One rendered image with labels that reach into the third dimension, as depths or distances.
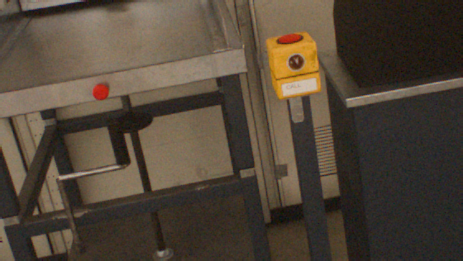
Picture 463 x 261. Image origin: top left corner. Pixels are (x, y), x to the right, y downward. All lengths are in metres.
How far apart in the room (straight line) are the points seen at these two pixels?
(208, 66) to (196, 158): 0.86
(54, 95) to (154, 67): 0.21
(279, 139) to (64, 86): 0.98
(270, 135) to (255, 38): 0.33
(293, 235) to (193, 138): 0.47
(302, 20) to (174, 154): 0.60
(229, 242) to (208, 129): 0.41
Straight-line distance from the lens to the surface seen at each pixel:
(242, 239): 2.05
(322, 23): 2.18
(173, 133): 2.25
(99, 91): 1.44
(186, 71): 1.47
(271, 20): 2.15
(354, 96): 1.38
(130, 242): 2.17
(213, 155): 2.29
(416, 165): 1.48
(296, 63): 1.23
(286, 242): 2.32
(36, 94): 1.51
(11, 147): 2.29
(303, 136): 1.33
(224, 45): 1.49
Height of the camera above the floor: 1.26
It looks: 23 degrees down
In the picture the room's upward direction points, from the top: 10 degrees counter-clockwise
